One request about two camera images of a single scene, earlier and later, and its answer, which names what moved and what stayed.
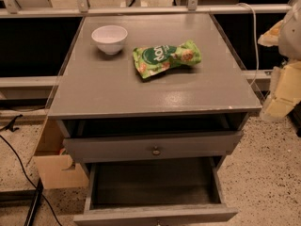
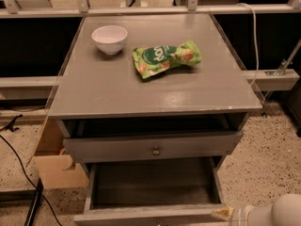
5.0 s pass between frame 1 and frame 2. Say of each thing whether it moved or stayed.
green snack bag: stayed
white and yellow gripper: moved
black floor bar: stayed
